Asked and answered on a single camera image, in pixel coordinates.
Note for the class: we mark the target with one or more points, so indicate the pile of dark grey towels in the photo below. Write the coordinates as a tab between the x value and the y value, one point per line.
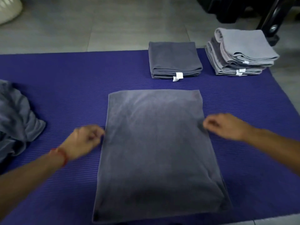
16	119

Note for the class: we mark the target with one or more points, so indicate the black weight stack machine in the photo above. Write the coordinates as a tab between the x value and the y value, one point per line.
234	9

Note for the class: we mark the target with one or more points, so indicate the white perforated laundry basket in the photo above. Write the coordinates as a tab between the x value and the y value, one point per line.
9	9

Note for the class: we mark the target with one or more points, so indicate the person's left hand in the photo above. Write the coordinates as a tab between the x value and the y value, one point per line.
82	142

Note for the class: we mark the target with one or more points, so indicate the purple ribbed mat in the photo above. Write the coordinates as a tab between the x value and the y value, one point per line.
70	91

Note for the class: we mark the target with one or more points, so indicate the person's right forearm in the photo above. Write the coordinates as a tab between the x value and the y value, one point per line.
274	147

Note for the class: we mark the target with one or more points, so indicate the person's left forearm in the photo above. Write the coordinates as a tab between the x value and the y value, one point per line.
28	178

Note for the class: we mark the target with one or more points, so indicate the person's right hand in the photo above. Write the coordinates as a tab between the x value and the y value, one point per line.
227	126

